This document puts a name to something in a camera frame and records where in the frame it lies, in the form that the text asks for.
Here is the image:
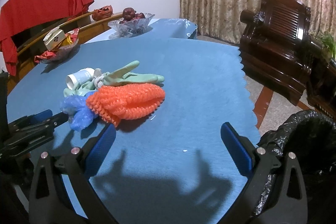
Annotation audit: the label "light blue embroidered tablecloth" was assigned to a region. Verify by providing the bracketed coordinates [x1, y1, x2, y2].
[84, 18, 198, 43]

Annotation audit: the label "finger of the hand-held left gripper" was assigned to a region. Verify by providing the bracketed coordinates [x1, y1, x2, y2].
[18, 112, 71, 139]
[8, 109, 52, 130]

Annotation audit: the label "dark wooden armchair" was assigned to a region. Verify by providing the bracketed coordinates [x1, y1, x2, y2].
[239, 0, 323, 106]

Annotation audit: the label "white knotted paper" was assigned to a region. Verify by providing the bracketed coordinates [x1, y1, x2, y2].
[93, 68, 105, 88]

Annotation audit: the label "green rubber glove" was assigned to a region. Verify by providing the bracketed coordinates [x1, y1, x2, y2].
[115, 73, 165, 86]
[64, 60, 140, 97]

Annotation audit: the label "orange foam net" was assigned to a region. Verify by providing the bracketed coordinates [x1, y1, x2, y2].
[100, 97, 164, 127]
[86, 82, 166, 111]

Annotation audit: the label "wooden television cabinet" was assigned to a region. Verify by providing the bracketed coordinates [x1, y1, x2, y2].
[7, 11, 124, 94]

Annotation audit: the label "blue plastic bag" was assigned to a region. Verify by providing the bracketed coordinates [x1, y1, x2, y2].
[60, 95, 99, 132]

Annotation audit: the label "black television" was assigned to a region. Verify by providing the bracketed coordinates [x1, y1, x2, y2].
[10, 18, 71, 48]

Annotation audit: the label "glass fruit bowl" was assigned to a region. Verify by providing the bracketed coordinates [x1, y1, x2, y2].
[108, 13, 156, 36]

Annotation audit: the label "red candy wrappers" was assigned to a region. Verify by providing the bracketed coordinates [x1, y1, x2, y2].
[34, 51, 57, 64]

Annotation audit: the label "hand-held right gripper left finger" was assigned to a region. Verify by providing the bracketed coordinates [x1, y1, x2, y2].
[29, 124, 117, 224]

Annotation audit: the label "blue felt tablecloth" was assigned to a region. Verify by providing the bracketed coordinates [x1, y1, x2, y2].
[6, 37, 260, 224]

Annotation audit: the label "black lined trash bin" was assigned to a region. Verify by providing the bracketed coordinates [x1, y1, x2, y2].
[247, 110, 336, 216]

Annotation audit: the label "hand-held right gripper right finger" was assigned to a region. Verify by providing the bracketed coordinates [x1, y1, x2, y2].
[220, 122, 307, 224]

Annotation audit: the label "potted green plant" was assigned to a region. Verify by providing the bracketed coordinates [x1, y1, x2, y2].
[310, 30, 336, 59]

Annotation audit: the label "dark wooden side table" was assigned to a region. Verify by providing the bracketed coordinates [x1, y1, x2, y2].
[306, 56, 336, 119]

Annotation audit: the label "white and gold carton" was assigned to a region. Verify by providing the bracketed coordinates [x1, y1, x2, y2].
[43, 27, 66, 51]

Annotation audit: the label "glass snack bowl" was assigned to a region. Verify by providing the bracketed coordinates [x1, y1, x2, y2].
[39, 40, 79, 64]

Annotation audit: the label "red plastic bag with print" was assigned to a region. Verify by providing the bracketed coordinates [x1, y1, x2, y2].
[91, 5, 114, 21]

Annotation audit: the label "white plastic bottle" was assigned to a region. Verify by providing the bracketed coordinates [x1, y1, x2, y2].
[66, 68, 95, 90]

